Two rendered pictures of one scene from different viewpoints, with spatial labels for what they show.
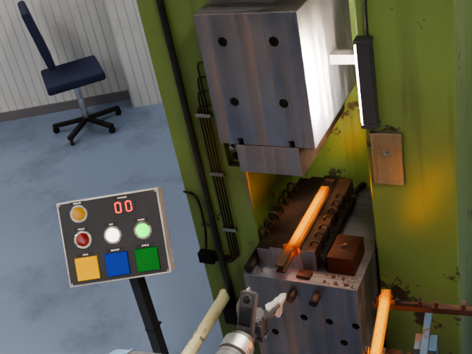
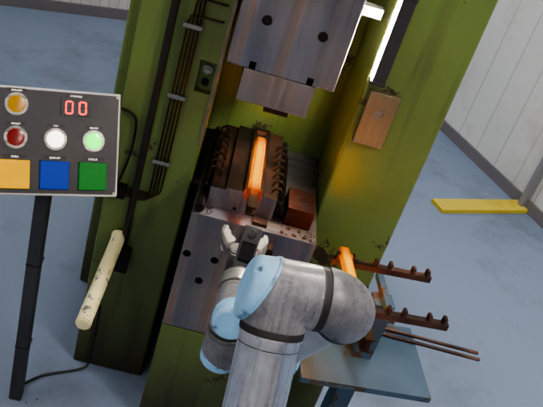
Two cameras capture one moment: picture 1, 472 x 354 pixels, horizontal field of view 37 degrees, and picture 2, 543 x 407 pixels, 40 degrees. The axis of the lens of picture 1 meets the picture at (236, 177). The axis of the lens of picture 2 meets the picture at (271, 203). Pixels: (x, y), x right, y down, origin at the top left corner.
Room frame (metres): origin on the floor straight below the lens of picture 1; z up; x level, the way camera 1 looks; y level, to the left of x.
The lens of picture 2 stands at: (0.22, 0.95, 2.12)
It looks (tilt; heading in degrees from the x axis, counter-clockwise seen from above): 31 degrees down; 323
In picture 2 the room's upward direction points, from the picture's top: 19 degrees clockwise
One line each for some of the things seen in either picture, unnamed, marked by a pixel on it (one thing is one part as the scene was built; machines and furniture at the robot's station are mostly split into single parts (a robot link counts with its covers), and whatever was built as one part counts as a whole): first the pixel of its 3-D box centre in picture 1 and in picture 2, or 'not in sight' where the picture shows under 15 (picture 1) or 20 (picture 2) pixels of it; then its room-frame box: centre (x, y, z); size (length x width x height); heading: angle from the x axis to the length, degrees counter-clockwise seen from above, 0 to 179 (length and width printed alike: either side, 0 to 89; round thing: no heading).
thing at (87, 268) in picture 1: (88, 267); (14, 174); (1.86, 0.53, 1.01); 0.07 x 0.05 x 0.07; 85
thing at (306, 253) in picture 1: (307, 218); (247, 166); (1.95, -0.21, 0.96); 0.42 x 0.20 x 0.09; 150
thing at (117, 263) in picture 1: (117, 263); (54, 174); (1.85, 0.43, 1.01); 0.07 x 0.05 x 0.07; 85
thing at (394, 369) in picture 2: not in sight; (358, 353); (1.39, -0.42, 0.64); 0.40 x 0.30 x 0.02; 66
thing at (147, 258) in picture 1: (147, 258); (92, 176); (1.84, 0.33, 1.01); 0.07 x 0.05 x 0.07; 85
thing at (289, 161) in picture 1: (293, 126); (279, 65); (1.95, -0.21, 1.32); 0.42 x 0.20 x 0.10; 150
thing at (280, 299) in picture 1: (277, 307); (260, 249); (1.52, -0.04, 0.97); 0.09 x 0.03 x 0.06; 122
